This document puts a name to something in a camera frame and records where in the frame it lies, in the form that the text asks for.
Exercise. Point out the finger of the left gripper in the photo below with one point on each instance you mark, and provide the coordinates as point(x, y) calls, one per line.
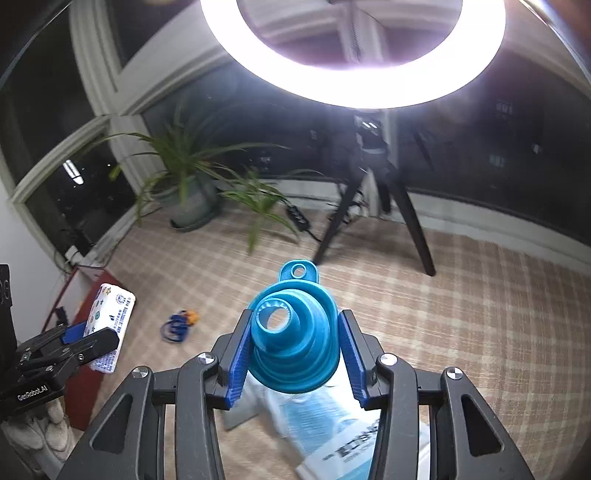
point(90, 347)
point(69, 334)

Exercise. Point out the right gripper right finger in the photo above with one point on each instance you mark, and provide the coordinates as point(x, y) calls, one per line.
point(468, 440)

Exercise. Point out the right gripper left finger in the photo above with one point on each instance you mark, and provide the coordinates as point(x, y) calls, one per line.
point(126, 438)

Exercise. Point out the white tissue packet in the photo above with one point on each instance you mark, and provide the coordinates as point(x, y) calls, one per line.
point(111, 308)

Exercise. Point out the clear plastic mask package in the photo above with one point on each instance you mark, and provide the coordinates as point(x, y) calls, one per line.
point(323, 434)

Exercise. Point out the blue silicone funnel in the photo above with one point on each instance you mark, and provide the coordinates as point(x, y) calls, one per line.
point(295, 332)

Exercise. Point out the white gloved left hand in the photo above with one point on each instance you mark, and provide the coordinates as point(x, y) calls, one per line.
point(43, 437)

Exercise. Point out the white power strip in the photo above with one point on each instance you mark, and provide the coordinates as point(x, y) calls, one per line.
point(74, 258)

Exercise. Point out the beige plaid mat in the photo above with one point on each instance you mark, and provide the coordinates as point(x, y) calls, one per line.
point(518, 326)

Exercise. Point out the green potted spider plant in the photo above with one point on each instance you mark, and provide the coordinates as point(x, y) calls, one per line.
point(193, 173)

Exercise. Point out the black tripod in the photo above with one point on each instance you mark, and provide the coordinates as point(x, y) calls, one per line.
point(372, 169)

